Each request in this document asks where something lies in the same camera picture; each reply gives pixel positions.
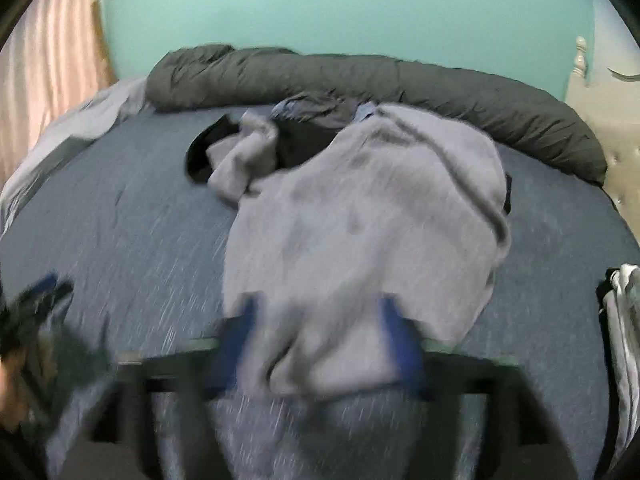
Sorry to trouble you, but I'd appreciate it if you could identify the grey knit sweater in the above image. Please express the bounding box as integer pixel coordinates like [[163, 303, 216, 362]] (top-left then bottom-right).
[[206, 104, 511, 396]]

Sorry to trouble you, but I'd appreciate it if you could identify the folded grey clothes stack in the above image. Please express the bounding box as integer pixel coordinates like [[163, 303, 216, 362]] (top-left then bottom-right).
[[599, 263, 639, 466]]

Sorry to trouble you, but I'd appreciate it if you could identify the blue patterned bed sheet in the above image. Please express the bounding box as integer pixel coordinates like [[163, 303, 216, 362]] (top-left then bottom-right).
[[1, 110, 639, 479]]

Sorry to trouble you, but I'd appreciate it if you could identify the black garment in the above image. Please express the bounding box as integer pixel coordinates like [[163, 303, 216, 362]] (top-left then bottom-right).
[[184, 112, 514, 216]]

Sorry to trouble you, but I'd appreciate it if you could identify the dark grey rolled duvet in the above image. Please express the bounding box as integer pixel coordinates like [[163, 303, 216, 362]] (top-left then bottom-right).
[[146, 44, 608, 185]]

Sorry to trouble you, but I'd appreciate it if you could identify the light grey blanket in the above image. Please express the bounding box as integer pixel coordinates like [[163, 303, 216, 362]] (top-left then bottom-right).
[[1, 77, 146, 232]]

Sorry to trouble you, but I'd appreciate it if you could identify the blue grey garment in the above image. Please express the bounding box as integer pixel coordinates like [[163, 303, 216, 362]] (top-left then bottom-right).
[[269, 92, 378, 128]]

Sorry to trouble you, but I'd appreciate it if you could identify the cream tufted headboard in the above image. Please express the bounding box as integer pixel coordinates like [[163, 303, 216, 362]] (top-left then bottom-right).
[[565, 36, 640, 236]]

